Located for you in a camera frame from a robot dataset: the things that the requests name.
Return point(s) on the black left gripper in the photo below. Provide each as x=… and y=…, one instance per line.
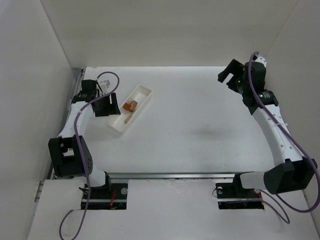
x=105, y=105

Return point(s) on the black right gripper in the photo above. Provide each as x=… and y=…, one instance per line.
x=231, y=75

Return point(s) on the dark striped wood block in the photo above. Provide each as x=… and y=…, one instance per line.
x=133, y=104

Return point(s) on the white plastic tray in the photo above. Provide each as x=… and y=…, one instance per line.
x=142, y=95

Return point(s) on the orange triangular wood block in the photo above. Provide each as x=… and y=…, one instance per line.
x=127, y=107

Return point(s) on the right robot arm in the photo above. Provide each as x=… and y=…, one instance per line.
x=292, y=171

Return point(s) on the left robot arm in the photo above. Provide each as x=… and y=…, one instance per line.
x=69, y=153

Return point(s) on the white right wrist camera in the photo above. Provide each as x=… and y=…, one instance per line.
x=260, y=59

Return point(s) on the front aluminium rail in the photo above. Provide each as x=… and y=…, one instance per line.
x=172, y=175

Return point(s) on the aluminium rail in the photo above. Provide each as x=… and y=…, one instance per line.
x=172, y=175
x=78, y=74

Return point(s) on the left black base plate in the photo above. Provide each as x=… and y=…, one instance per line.
x=117, y=192

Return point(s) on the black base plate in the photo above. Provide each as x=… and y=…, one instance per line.
x=117, y=192
x=227, y=191

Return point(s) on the left aluminium rail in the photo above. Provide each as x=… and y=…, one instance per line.
x=78, y=74

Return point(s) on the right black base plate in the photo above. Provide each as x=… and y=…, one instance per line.
x=227, y=191

